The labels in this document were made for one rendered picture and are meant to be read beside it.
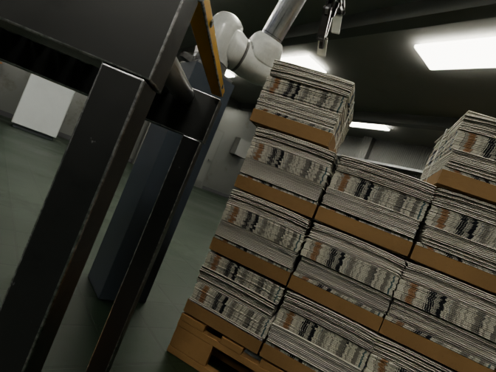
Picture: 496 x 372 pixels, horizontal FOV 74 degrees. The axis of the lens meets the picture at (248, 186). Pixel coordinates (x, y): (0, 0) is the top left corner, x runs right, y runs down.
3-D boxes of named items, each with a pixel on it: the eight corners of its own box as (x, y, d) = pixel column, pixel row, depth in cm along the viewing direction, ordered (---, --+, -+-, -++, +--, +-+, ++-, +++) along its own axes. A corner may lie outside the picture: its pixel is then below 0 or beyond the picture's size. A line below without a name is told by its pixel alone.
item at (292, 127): (260, 131, 129) (264, 120, 129) (331, 156, 121) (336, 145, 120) (248, 119, 114) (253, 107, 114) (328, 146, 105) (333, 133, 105)
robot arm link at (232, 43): (187, 55, 146) (207, 9, 147) (223, 76, 155) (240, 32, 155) (199, 49, 132) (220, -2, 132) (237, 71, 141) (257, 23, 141)
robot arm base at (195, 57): (170, 59, 142) (175, 47, 142) (210, 85, 156) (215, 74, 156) (189, 56, 128) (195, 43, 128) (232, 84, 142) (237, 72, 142)
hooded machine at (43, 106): (52, 138, 747) (80, 69, 748) (56, 142, 688) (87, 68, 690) (9, 122, 695) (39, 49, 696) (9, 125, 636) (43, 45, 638)
